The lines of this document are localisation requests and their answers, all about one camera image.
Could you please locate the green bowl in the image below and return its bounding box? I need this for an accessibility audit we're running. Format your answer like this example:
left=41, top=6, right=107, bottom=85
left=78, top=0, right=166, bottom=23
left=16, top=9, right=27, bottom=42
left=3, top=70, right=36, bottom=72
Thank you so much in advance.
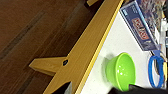
left=105, top=52, right=137, bottom=93

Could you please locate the white work table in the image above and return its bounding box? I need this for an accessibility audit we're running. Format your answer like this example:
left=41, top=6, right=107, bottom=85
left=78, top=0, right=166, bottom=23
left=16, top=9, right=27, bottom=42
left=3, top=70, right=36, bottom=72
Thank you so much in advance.
left=29, top=0, right=168, bottom=94

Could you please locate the colourful game box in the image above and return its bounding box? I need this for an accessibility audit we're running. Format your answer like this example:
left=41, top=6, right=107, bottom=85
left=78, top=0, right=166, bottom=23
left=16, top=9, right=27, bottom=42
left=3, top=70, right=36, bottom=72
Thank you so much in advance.
left=119, top=0, right=164, bottom=53

